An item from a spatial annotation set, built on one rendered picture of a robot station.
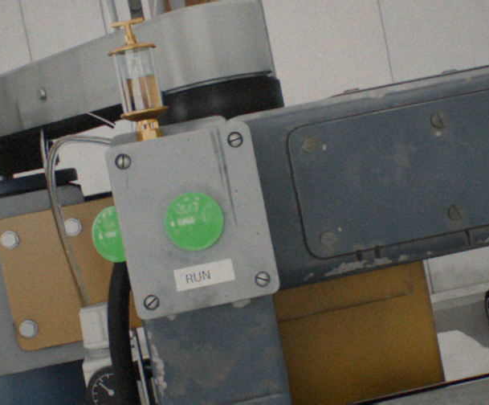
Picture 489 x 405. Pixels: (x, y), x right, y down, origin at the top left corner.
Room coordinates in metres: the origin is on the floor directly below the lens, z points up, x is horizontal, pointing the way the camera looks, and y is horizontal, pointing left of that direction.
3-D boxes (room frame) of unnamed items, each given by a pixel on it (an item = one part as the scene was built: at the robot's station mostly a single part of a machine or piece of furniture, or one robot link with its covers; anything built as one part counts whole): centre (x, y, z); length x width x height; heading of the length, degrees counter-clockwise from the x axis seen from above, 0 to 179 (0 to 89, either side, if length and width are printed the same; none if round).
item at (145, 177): (0.53, 0.03, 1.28); 0.08 x 0.05 x 0.09; 95
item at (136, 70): (0.59, 0.05, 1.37); 0.03 x 0.02 x 0.03; 95
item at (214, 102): (0.72, 0.00, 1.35); 0.09 x 0.09 x 0.03
